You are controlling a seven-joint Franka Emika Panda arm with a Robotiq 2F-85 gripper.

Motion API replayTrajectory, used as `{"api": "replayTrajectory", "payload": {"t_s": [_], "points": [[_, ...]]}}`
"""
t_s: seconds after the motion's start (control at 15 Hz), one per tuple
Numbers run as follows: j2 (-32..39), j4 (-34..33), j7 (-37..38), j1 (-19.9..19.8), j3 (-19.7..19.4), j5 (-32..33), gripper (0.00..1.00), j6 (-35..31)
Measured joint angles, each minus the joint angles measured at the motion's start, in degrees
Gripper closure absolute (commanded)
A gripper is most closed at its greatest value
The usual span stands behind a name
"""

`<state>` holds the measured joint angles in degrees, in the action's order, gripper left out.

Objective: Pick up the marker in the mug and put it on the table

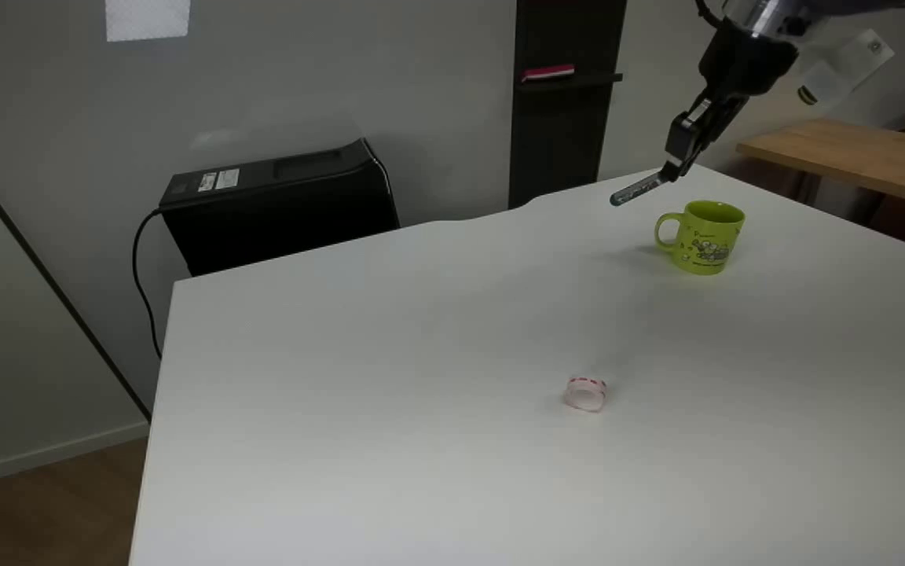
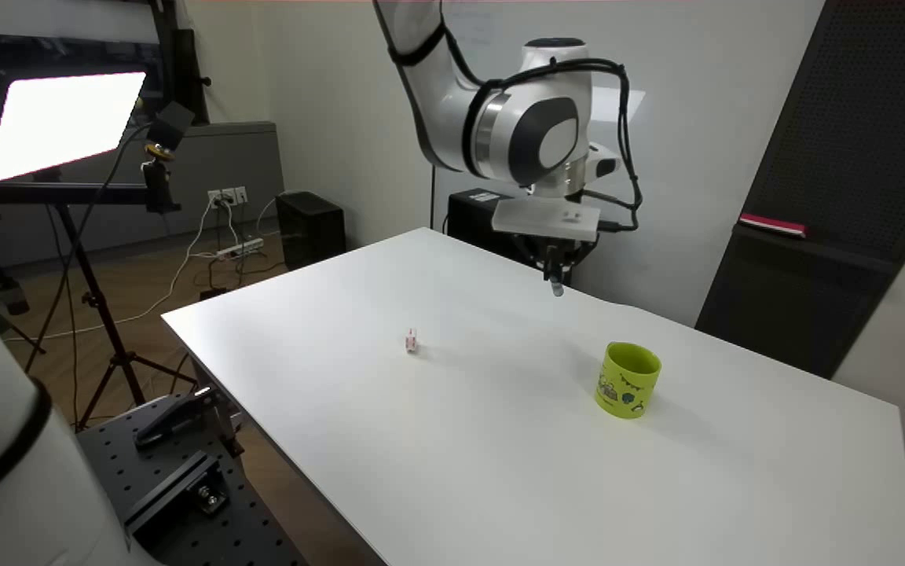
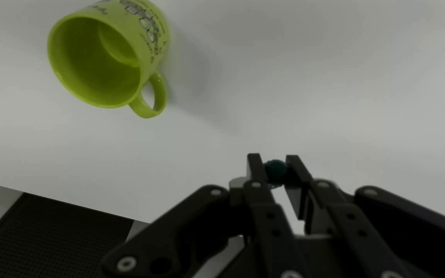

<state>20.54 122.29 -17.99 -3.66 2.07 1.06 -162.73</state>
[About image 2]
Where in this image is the black perforated breadboard plate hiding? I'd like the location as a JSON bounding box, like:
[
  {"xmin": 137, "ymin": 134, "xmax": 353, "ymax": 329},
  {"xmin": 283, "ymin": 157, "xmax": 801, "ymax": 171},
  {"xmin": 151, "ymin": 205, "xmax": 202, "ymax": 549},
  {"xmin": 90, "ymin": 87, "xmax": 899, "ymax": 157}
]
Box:
[{"xmin": 74, "ymin": 390, "xmax": 313, "ymax": 566}]

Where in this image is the black tripod stand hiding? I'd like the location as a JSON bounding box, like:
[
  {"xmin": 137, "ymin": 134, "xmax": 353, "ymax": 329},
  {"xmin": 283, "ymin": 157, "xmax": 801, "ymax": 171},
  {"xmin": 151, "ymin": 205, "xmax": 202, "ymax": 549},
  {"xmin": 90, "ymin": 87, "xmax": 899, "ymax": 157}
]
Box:
[{"xmin": 16, "ymin": 198, "xmax": 204, "ymax": 435}]

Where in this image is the white wall socket strip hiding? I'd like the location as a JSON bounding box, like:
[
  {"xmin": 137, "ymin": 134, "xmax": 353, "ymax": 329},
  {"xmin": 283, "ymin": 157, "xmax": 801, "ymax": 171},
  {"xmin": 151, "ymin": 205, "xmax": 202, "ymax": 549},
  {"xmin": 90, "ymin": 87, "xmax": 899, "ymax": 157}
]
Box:
[{"xmin": 204, "ymin": 186, "xmax": 250, "ymax": 206}]

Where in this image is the green printed mug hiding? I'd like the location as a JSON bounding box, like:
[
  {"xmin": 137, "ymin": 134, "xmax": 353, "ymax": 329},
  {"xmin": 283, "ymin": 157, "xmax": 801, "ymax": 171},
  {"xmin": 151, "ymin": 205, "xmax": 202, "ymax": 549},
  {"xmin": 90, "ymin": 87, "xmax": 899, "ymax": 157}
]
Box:
[{"xmin": 594, "ymin": 340, "xmax": 665, "ymax": 420}]

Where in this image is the black shelf cabinet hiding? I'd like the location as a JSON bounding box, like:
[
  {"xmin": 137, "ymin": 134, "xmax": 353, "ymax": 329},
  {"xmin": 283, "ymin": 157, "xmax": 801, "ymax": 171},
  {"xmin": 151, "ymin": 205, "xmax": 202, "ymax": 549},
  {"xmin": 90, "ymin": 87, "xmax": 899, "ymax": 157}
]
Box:
[{"xmin": 693, "ymin": 0, "xmax": 905, "ymax": 379}]

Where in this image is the black camera on stand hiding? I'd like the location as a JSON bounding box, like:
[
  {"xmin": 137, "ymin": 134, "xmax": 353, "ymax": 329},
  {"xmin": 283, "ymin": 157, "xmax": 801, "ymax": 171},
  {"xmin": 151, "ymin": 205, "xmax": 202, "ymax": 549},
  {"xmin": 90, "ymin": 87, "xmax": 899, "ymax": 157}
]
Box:
[{"xmin": 137, "ymin": 98, "xmax": 202, "ymax": 216}]

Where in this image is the black computer box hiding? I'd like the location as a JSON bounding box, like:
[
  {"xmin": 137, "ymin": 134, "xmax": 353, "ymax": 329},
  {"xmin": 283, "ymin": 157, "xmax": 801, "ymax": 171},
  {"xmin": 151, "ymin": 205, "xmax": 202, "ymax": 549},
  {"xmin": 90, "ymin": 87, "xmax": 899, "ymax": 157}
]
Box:
[{"xmin": 442, "ymin": 186, "xmax": 552, "ymax": 268}]

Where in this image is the white floor power strip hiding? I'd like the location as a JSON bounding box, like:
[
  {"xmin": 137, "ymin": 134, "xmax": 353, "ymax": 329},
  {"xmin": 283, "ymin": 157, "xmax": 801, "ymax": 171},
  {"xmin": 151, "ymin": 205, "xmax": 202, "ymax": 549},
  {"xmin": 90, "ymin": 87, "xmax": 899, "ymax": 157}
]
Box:
[{"xmin": 215, "ymin": 236, "xmax": 266, "ymax": 264}]

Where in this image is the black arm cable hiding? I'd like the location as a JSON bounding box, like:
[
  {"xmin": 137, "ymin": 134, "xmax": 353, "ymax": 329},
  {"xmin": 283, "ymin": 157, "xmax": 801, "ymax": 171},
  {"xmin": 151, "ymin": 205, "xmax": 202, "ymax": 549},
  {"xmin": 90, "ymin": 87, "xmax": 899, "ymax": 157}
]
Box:
[{"xmin": 465, "ymin": 55, "xmax": 644, "ymax": 236}]

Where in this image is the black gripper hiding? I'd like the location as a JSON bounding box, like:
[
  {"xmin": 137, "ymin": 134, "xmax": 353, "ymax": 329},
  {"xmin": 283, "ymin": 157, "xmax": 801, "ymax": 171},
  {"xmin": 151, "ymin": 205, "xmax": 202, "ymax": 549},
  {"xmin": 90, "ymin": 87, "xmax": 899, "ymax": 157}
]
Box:
[{"xmin": 521, "ymin": 236, "xmax": 591, "ymax": 288}]

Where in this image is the small black floor box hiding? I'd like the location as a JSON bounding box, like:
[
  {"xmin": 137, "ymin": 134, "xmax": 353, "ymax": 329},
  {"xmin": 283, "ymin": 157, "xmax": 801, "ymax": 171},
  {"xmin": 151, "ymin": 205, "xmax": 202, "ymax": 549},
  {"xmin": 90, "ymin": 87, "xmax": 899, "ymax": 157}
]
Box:
[{"xmin": 274, "ymin": 189, "xmax": 353, "ymax": 271}]

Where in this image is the pink item on shelf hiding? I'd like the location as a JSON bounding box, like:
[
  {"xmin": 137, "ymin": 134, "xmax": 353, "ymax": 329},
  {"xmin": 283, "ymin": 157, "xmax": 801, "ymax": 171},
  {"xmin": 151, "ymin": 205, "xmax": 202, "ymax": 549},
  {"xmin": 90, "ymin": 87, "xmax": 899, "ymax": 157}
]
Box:
[{"xmin": 738, "ymin": 211, "xmax": 808, "ymax": 240}]

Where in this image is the black clamp tool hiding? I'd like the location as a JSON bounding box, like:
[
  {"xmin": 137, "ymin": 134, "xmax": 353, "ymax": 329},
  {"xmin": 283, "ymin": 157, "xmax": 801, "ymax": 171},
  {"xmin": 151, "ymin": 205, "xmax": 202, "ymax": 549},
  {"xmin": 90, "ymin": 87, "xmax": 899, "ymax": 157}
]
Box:
[{"xmin": 136, "ymin": 387, "xmax": 219, "ymax": 451}]

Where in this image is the bright studio light panel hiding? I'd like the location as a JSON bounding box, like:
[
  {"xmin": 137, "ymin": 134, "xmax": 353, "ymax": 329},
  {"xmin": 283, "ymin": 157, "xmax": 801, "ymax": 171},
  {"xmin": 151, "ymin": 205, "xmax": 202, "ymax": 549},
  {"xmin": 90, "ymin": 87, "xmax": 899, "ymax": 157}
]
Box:
[{"xmin": 0, "ymin": 68, "xmax": 151, "ymax": 186}]

